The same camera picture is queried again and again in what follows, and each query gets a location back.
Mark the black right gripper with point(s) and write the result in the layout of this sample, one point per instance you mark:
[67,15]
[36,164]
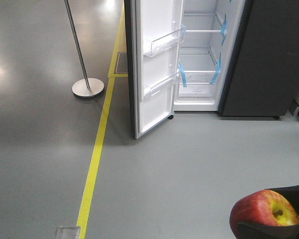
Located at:
[249,230]

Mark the red yellow apple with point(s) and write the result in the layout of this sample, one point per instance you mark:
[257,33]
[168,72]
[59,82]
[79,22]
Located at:
[265,207]

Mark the dark grey fridge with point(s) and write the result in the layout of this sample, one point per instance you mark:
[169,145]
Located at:
[238,57]

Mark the middle clear door bin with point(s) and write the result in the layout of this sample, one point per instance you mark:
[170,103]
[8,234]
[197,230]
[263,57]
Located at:
[152,90]

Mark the clear door bin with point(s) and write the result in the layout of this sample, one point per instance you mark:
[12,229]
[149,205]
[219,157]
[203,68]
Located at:
[152,90]
[157,46]

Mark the upper clear door bin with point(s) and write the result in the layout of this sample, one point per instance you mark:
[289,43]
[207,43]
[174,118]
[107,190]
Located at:
[157,46]

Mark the metal stand with round base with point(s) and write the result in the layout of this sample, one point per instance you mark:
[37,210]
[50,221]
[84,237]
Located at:
[86,87]

